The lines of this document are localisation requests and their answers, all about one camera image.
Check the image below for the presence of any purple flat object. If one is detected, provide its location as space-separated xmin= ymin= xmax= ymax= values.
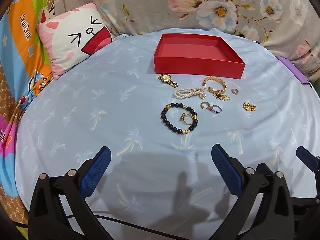
xmin=276 ymin=55 xmax=312 ymax=85

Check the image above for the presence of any red cardboard box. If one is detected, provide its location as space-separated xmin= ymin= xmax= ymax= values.
xmin=153 ymin=33 xmax=246 ymax=80

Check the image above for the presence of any light blue palm print sheet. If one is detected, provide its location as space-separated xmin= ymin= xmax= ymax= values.
xmin=15 ymin=27 xmax=320 ymax=240

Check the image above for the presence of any white cat face pillow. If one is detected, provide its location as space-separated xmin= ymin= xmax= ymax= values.
xmin=37 ymin=2 xmax=114 ymax=81

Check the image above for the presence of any wide gold chain bracelet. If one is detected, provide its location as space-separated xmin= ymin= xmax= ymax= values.
xmin=202 ymin=76 xmax=228 ymax=94

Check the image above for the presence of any black cable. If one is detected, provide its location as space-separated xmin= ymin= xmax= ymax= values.
xmin=60 ymin=209 xmax=225 ymax=233

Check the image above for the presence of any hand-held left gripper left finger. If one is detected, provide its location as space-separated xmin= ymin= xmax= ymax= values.
xmin=27 ymin=145 xmax=115 ymax=240

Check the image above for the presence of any colourful cartoon bed sheet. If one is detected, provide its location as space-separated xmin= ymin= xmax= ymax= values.
xmin=0 ymin=0 xmax=55 ymax=230

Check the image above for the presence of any gold wristwatch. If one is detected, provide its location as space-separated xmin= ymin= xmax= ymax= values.
xmin=157 ymin=73 xmax=179 ymax=88

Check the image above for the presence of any gold ring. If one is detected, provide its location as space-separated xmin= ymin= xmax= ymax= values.
xmin=179 ymin=112 xmax=194 ymax=125

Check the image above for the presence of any white pearl bracelet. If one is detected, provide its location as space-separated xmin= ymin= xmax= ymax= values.
xmin=172 ymin=86 xmax=208 ymax=100

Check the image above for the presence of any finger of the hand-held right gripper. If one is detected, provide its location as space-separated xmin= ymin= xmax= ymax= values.
xmin=296 ymin=146 xmax=320 ymax=171
xmin=291 ymin=197 xmax=320 ymax=217

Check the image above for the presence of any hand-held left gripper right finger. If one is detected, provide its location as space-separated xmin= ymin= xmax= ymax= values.
xmin=211 ymin=144 xmax=294 ymax=240

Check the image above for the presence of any black bead bracelet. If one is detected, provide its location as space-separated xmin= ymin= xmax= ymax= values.
xmin=161 ymin=102 xmax=199 ymax=135

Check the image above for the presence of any grey floral blanket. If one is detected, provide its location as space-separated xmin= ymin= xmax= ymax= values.
xmin=46 ymin=0 xmax=320 ymax=80

